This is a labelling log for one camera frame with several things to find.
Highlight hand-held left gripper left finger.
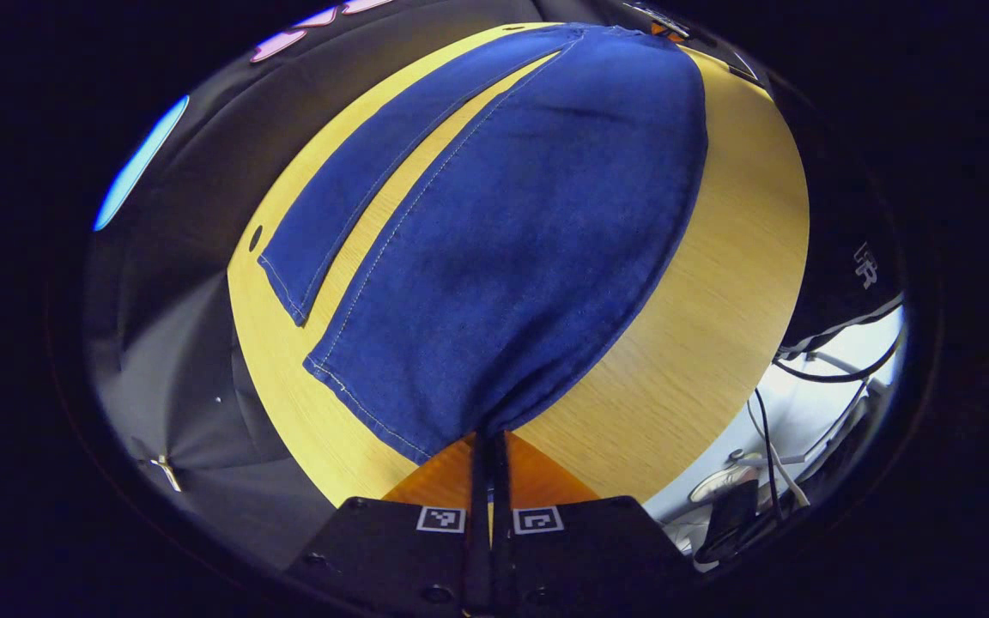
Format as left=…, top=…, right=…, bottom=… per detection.
left=284, top=432, right=493, bottom=615

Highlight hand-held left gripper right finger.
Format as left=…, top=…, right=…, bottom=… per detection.
left=492, top=429, right=701, bottom=612

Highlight blue jeans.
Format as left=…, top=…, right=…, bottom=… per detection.
left=256, top=23, right=710, bottom=466

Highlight white shoe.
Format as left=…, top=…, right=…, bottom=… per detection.
left=688, top=463, right=759, bottom=504

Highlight person's black clothing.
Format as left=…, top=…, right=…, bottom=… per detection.
left=769, top=77, right=903, bottom=353

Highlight silver metal clip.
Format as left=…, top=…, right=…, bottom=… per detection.
left=149, top=455, right=184, bottom=494

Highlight black backdrop cloth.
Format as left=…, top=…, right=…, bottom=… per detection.
left=82, top=0, right=547, bottom=567

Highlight white cable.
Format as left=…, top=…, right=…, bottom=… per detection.
left=746, top=386, right=811, bottom=509

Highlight black cable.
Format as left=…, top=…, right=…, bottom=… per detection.
left=774, top=296, right=905, bottom=385

